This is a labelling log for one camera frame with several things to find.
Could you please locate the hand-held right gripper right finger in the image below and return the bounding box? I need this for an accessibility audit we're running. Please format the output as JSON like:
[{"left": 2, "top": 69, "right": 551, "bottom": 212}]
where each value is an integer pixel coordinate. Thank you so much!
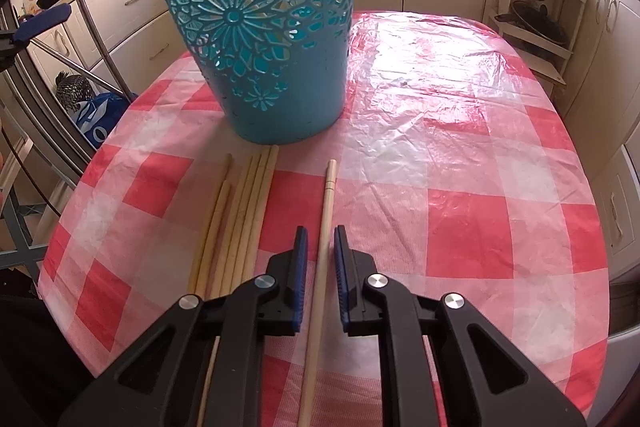
[{"left": 334, "top": 225, "right": 588, "bottom": 427}]

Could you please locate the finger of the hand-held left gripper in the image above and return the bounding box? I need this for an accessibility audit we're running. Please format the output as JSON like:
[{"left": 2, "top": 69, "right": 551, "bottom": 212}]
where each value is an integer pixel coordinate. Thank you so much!
[{"left": 0, "top": 3, "right": 72, "bottom": 75}]

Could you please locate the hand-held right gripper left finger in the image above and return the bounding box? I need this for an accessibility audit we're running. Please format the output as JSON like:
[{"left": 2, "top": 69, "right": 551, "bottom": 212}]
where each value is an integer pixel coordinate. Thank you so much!
[{"left": 57, "top": 227, "right": 307, "bottom": 427}]

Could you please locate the pale wooden chopstick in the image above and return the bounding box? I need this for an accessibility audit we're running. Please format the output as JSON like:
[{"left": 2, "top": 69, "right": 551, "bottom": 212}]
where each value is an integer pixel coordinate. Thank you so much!
[{"left": 298, "top": 159, "right": 337, "bottom": 427}]

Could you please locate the bunch of wooden chopsticks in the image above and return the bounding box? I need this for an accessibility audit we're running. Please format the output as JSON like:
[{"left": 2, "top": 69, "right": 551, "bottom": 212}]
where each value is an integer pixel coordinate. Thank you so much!
[{"left": 187, "top": 145, "right": 280, "bottom": 427}]

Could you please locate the teal perforated plastic basket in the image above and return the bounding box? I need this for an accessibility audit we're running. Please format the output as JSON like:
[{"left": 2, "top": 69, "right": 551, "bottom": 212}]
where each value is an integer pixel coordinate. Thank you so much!
[{"left": 139, "top": 0, "right": 359, "bottom": 145}]

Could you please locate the curved metal tube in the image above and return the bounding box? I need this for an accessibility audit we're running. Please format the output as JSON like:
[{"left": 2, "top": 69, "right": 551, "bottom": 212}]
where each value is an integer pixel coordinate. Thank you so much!
[{"left": 67, "top": 0, "right": 133, "bottom": 102}]

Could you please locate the straight metal tube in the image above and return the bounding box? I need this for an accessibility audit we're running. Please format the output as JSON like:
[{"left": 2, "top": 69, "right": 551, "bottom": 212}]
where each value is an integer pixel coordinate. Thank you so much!
[{"left": 27, "top": 39, "right": 138, "bottom": 100}]

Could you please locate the black mesh object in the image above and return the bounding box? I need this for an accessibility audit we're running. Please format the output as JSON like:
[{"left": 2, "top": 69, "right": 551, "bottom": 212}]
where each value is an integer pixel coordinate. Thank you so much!
[{"left": 54, "top": 71, "right": 96, "bottom": 112}]

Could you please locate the cream wide-drawer cabinet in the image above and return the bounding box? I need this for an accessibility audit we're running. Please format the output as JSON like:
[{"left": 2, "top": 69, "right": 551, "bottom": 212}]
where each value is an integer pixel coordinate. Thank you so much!
[{"left": 65, "top": 0, "right": 186, "bottom": 80}]

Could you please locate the blue white plastic bag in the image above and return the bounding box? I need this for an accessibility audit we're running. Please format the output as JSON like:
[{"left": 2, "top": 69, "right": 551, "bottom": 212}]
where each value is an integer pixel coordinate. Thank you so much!
[{"left": 70, "top": 92, "right": 136, "bottom": 150}]

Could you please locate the red checked plastic tablecloth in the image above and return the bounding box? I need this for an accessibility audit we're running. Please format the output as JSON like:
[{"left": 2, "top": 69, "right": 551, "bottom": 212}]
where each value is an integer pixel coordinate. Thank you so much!
[{"left": 37, "top": 9, "right": 612, "bottom": 427}]

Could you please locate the cream small-drawer cabinet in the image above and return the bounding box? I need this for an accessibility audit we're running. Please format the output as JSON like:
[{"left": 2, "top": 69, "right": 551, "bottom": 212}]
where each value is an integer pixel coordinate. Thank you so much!
[{"left": 590, "top": 142, "right": 640, "bottom": 283}]

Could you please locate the white appliance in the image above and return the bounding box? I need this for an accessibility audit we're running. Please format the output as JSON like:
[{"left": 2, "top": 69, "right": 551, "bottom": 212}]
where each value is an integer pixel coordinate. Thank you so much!
[{"left": 605, "top": 277, "right": 640, "bottom": 408}]

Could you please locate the black lidded pan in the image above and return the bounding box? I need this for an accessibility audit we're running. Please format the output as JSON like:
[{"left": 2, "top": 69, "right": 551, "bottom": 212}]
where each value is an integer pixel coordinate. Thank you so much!
[{"left": 495, "top": 0, "right": 571, "bottom": 58}]

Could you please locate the white storage trolley rack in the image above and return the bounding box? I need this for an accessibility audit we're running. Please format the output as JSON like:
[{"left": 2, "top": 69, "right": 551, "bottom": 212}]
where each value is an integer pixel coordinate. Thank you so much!
[{"left": 492, "top": 0, "right": 588, "bottom": 90}]

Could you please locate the cream panelled door cabinet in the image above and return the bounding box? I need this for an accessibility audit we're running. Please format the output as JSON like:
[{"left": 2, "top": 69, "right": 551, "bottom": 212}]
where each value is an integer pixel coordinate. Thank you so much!
[{"left": 557, "top": 0, "right": 640, "bottom": 120}]

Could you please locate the grey metal folding frame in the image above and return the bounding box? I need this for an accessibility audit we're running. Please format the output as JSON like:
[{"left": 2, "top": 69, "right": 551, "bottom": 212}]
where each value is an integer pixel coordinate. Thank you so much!
[{"left": 0, "top": 72, "right": 71, "bottom": 273}]

